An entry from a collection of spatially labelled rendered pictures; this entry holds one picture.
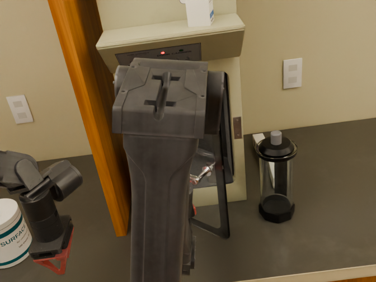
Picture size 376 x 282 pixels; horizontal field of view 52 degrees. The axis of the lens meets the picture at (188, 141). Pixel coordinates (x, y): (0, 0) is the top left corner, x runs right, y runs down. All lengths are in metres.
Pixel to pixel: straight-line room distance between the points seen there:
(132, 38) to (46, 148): 0.91
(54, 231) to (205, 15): 0.55
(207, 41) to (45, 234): 0.53
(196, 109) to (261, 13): 1.14
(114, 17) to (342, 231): 0.81
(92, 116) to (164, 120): 0.66
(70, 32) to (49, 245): 0.44
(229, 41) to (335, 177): 0.64
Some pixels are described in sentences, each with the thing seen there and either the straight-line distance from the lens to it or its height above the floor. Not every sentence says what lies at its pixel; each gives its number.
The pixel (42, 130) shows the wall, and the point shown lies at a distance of 1.63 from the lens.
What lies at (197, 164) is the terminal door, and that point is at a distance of 0.93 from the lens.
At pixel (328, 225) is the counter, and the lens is 1.16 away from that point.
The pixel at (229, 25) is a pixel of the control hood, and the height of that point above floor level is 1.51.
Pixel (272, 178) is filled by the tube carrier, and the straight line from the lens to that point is 1.05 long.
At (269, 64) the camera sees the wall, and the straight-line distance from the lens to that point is 1.49.
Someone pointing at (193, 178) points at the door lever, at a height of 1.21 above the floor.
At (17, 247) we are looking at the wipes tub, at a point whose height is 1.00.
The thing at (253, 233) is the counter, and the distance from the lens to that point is 1.12.
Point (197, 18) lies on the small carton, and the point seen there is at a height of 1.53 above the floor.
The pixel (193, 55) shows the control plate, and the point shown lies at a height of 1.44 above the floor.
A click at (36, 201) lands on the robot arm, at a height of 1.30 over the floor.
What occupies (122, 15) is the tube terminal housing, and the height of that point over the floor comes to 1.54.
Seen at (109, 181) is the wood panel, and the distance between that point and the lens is 1.05.
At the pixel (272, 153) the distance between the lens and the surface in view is 1.01.
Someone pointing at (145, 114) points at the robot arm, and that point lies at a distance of 0.31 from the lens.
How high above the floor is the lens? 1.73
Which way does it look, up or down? 30 degrees down
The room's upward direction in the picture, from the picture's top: 8 degrees counter-clockwise
